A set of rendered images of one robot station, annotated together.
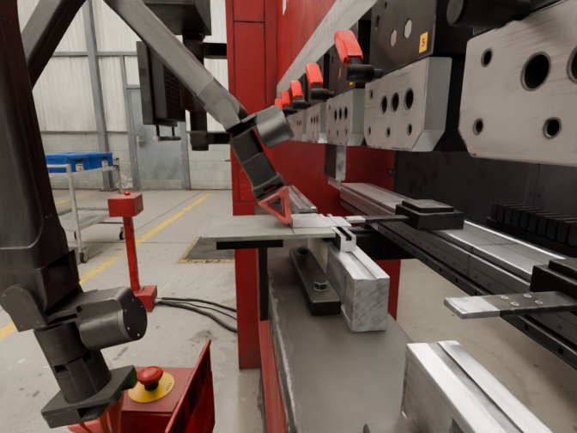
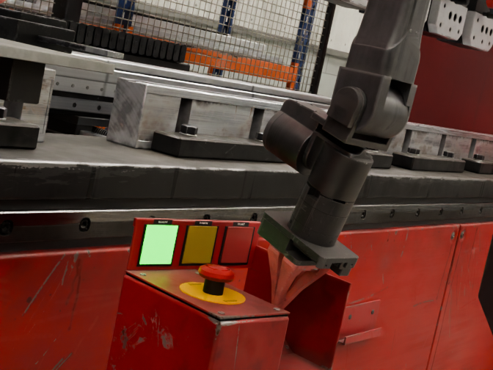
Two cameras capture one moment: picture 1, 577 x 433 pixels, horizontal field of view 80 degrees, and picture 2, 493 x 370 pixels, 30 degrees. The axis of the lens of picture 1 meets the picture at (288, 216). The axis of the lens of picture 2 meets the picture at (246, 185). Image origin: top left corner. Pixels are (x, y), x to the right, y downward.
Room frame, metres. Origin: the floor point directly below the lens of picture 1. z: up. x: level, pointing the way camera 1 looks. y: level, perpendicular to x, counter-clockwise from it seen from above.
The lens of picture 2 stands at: (1.21, 0.88, 1.03)
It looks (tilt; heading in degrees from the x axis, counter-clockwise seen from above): 7 degrees down; 222
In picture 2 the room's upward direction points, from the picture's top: 12 degrees clockwise
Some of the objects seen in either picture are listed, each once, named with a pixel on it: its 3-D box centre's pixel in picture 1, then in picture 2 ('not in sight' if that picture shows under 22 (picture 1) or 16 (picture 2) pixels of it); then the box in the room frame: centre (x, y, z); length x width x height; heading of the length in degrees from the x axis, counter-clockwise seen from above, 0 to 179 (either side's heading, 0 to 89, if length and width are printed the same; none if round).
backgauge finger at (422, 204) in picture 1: (397, 214); not in sight; (0.79, -0.26, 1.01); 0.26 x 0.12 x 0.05; 98
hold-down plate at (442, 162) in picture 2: not in sight; (429, 162); (-0.64, -0.23, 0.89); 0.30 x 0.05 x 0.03; 8
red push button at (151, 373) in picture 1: (150, 380); (214, 283); (0.50, 0.23, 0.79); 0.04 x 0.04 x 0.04
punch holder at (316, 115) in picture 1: (331, 103); not in sight; (0.78, -0.09, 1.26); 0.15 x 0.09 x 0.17; 8
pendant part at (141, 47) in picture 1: (166, 89); not in sight; (1.88, 0.63, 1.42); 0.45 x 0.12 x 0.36; 3
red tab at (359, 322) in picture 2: not in sight; (362, 321); (-0.28, -0.08, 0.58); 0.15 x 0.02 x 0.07; 8
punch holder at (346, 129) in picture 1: (363, 92); not in sight; (0.58, -0.12, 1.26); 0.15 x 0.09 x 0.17; 8
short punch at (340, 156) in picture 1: (334, 165); not in sight; (0.76, -0.10, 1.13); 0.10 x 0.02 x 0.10; 8
